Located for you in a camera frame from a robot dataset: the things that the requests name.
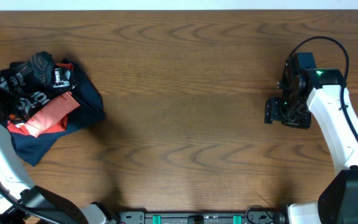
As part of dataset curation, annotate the black patterned cycling jersey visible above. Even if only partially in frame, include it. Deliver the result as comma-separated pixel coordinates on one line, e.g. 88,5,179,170
0,52,75,124

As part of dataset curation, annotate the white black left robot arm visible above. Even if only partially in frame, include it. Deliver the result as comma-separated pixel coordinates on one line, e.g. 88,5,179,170
0,124,113,224

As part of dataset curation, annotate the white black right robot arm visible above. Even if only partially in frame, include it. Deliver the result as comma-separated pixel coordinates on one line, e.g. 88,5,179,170
264,52,358,223

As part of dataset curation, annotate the red shirt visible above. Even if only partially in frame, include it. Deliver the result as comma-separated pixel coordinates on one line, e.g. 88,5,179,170
7,61,75,136

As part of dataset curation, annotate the pink shirt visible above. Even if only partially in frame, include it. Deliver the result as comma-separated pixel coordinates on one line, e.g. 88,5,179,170
24,91,80,137

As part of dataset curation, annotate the navy blue garment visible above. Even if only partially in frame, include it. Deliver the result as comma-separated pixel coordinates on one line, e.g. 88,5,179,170
11,58,106,166

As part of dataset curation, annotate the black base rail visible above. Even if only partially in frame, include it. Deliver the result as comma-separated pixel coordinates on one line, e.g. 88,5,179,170
116,210,288,224

